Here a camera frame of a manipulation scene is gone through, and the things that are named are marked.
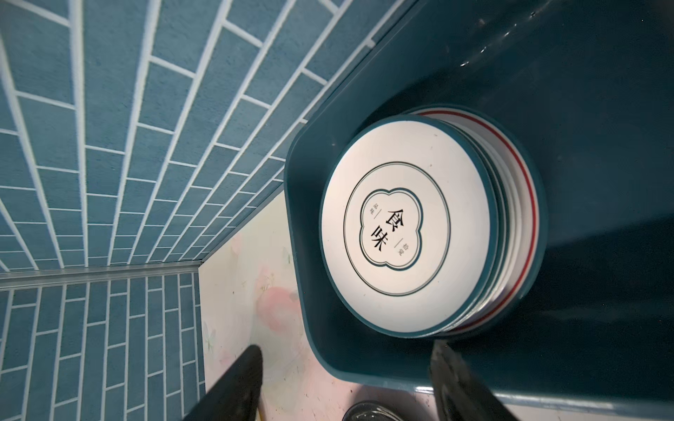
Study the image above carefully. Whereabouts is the teal plastic bin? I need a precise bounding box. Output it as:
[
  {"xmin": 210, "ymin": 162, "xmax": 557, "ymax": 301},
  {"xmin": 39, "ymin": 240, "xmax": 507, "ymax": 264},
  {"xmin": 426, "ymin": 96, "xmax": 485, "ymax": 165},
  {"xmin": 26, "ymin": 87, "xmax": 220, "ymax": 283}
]
[{"xmin": 284, "ymin": 1, "xmax": 673, "ymax": 419}]

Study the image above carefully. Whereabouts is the black plate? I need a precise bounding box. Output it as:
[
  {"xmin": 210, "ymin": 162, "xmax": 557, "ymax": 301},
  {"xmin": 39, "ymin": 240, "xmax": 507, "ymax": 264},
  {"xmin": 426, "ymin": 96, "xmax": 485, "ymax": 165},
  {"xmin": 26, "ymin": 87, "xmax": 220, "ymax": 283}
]
[{"xmin": 342, "ymin": 401, "xmax": 404, "ymax": 421}]

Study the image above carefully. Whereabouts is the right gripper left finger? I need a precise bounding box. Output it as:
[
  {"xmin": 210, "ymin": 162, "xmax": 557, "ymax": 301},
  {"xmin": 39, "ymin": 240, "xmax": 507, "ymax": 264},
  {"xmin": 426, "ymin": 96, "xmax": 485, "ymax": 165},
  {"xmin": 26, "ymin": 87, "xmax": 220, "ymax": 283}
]
[{"xmin": 184, "ymin": 345, "xmax": 263, "ymax": 421}]

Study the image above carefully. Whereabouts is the white plate flower outline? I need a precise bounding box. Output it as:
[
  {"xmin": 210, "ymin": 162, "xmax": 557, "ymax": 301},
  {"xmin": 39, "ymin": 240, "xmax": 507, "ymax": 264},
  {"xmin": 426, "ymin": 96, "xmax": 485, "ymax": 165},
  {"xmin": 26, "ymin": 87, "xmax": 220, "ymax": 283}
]
[{"xmin": 319, "ymin": 115, "xmax": 498, "ymax": 339}]

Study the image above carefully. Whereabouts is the orange sunburst plate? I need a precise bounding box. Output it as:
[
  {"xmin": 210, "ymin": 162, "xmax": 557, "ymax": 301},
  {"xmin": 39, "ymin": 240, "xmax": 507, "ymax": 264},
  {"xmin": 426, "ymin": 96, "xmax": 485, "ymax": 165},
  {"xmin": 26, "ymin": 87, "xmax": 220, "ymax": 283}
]
[{"xmin": 409, "ymin": 105, "xmax": 548, "ymax": 340}]

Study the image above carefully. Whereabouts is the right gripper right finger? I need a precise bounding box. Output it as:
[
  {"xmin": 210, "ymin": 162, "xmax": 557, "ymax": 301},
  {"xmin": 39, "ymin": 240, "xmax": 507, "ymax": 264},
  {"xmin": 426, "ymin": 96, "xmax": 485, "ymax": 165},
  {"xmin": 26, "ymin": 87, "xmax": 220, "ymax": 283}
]
[{"xmin": 429, "ymin": 340, "xmax": 517, "ymax": 421}]

